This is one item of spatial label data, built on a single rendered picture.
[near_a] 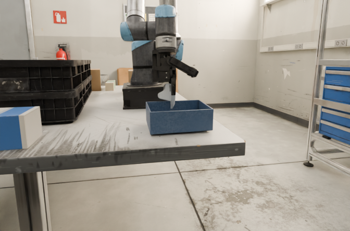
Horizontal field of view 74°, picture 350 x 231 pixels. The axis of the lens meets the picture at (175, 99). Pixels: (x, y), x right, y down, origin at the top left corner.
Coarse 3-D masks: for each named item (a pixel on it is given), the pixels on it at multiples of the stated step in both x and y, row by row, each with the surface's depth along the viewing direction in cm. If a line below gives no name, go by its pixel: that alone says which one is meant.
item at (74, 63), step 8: (0, 64) 75; (8, 64) 75; (16, 64) 76; (24, 64) 76; (32, 64) 77; (40, 64) 78; (48, 64) 78; (56, 64) 79; (64, 64) 80; (72, 64) 81; (80, 64) 102
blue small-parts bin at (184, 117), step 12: (156, 108) 84; (168, 108) 85; (180, 108) 86; (192, 108) 86; (204, 108) 80; (156, 120) 69; (168, 120) 70; (180, 120) 71; (192, 120) 72; (204, 120) 72; (156, 132) 70; (168, 132) 71; (180, 132) 72
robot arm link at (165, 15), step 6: (162, 6) 80; (168, 6) 80; (156, 12) 81; (162, 12) 80; (168, 12) 80; (174, 12) 82; (156, 18) 81; (162, 18) 80; (168, 18) 80; (174, 18) 82; (156, 24) 81; (162, 24) 80; (168, 24) 80; (174, 24) 82; (156, 30) 82; (162, 30) 80; (168, 30) 80; (174, 30) 82; (156, 36) 82
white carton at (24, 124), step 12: (0, 108) 67; (12, 108) 67; (24, 108) 67; (36, 108) 68; (0, 120) 58; (12, 120) 59; (24, 120) 60; (36, 120) 68; (0, 132) 59; (12, 132) 59; (24, 132) 60; (36, 132) 67; (0, 144) 59; (12, 144) 60; (24, 144) 60
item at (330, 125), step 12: (336, 72) 175; (348, 72) 166; (324, 84) 188; (336, 84) 177; (348, 84) 167; (324, 96) 189; (336, 96) 178; (348, 96) 168; (324, 108) 189; (324, 120) 190; (336, 120) 178; (348, 120) 168; (324, 132) 190; (336, 132) 179; (348, 132) 169; (348, 144) 169
